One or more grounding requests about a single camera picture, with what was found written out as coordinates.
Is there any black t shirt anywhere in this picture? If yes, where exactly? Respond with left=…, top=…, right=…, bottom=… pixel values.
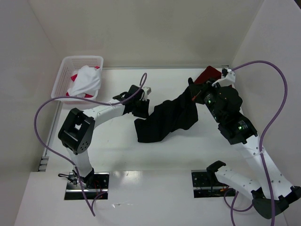
left=134, top=88, right=198, bottom=143

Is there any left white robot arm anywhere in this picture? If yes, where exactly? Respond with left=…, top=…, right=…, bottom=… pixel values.
left=58, top=85, right=151, bottom=188

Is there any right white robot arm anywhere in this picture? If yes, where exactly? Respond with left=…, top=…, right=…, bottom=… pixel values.
left=188, top=79, right=301, bottom=219

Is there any folded dark red t shirt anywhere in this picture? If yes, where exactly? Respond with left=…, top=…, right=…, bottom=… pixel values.
left=194, top=66, right=222, bottom=84

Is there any white t shirt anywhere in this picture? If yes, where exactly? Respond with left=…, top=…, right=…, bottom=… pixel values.
left=68, top=66, right=103, bottom=97

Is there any pink red t shirt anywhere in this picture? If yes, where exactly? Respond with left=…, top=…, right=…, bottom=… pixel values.
left=65, top=66, right=101, bottom=99

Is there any white plastic basket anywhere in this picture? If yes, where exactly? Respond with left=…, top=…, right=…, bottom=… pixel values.
left=51, top=56, right=104, bottom=98

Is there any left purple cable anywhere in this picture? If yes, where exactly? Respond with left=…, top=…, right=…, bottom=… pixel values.
left=33, top=73, right=148, bottom=217

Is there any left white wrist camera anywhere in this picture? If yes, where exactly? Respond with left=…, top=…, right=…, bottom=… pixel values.
left=140, top=87, right=151, bottom=101

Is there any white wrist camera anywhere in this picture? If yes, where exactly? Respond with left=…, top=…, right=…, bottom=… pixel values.
left=140, top=87, right=151, bottom=101
left=212, top=68, right=236, bottom=87

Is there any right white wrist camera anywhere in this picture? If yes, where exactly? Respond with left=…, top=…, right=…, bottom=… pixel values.
left=212, top=68, right=236, bottom=87

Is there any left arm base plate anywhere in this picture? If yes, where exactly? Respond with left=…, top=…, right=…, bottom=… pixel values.
left=60, top=172, right=110, bottom=201

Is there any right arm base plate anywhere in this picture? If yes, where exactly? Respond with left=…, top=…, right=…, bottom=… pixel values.
left=191, top=170, right=235, bottom=198

